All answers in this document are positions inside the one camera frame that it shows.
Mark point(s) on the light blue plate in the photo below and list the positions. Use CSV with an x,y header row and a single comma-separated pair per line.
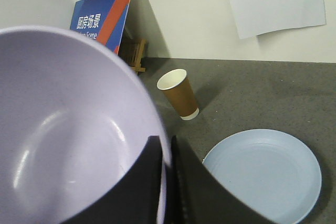
x,y
270,171

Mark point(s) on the brown paper cup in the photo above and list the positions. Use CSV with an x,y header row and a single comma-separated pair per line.
x,y
177,89

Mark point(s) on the purple bowl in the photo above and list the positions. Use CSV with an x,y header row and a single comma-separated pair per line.
x,y
74,119

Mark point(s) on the blue orange sign board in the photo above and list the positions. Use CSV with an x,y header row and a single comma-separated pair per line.
x,y
101,20

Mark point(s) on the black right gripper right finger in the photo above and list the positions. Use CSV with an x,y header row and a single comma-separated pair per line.
x,y
193,195

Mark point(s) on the white paper sheet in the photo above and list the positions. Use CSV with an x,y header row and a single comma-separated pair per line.
x,y
257,17

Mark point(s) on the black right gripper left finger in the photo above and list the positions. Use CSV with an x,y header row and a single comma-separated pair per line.
x,y
135,198

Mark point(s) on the wooden easel stand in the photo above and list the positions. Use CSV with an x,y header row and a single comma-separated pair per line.
x,y
132,50

